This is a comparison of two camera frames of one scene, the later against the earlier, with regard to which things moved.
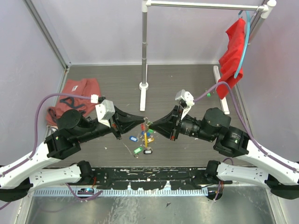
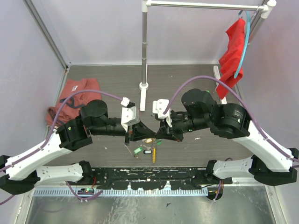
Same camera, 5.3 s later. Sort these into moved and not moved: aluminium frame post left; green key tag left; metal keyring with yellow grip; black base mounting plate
Moved: metal keyring with yellow grip
Not moved: green key tag left; aluminium frame post left; black base mounting plate
